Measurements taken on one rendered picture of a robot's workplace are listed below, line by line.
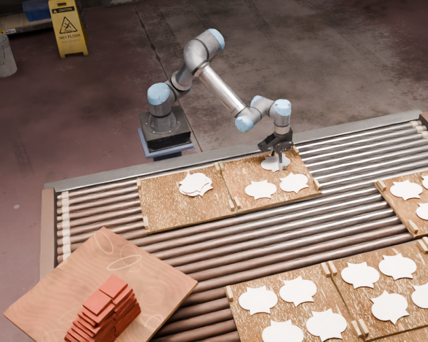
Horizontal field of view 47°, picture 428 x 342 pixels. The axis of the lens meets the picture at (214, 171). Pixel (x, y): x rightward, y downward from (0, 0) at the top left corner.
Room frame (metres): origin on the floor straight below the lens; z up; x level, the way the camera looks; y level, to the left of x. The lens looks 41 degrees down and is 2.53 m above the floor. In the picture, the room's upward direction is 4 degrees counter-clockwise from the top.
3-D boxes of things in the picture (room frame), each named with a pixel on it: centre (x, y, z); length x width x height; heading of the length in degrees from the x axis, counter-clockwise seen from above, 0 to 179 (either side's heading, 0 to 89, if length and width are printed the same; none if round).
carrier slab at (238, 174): (1.73, -0.26, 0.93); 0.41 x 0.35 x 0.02; 102
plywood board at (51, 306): (1.04, 0.44, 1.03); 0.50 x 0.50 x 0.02; 51
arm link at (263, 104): (1.88, -0.24, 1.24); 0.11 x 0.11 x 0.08; 48
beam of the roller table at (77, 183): (1.99, -0.17, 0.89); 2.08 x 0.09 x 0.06; 101
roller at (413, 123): (1.92, -0.18, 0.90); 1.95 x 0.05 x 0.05; 101
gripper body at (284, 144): (1.83, -0.34, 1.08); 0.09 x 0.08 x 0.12; 102
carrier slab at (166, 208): (1.65, 0.15, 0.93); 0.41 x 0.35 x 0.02; 101
